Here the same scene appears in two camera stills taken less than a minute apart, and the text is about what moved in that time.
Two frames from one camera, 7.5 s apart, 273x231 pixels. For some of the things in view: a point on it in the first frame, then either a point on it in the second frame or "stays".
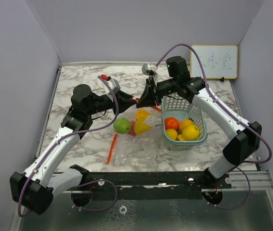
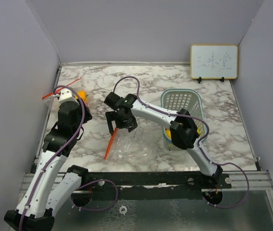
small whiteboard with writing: (220, 61) stays
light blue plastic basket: (175, 105) stays
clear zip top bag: (144, 149) to (84, 94)
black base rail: (148, 185) stays
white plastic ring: (124, 212) stays
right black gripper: (148, 96) to (111, 116)
